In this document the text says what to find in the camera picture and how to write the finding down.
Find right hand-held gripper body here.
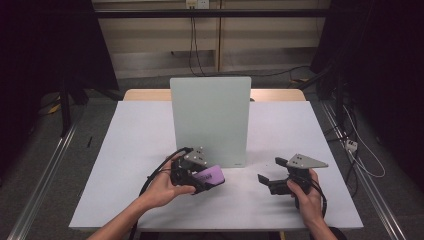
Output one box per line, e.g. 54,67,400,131
268,153,330,196

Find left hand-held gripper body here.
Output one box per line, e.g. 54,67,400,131
170,146,209,195

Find purple and black eraser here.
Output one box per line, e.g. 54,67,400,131
191,164,226,194

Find white glass whiteboard with stand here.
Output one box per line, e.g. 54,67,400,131
169,76,252,169

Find person's right hand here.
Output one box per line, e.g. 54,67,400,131
286,168,323,222

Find person's left hand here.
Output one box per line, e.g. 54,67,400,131
142,161,197,210

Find white table mat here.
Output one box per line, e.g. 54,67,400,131
68,100,364,233

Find wooden table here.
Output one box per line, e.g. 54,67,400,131
123,88,307,102

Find black metal stand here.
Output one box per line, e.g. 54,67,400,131
59,74,74,138

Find black curtain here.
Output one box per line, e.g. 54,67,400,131
0,0,120,174
309,0,424,188

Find black horizontal bar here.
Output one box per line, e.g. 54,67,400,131
94,8,330,19

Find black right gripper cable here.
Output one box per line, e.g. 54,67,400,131
301,178,328,219

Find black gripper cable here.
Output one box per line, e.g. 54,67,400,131
128,146,194,240
301,178,328,219

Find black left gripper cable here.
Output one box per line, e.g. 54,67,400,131
128,146,194,240

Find metal floor rail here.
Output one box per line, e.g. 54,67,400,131
320,100,408,240
6,123,78,240

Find white cable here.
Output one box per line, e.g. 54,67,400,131
342,104,387,179

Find black floor cable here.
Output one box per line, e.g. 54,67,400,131
204,65,312,78

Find black hanging wall cables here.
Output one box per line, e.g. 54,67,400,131
187,16,208,78

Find white wall outlet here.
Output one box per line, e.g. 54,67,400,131
185,0,211,10

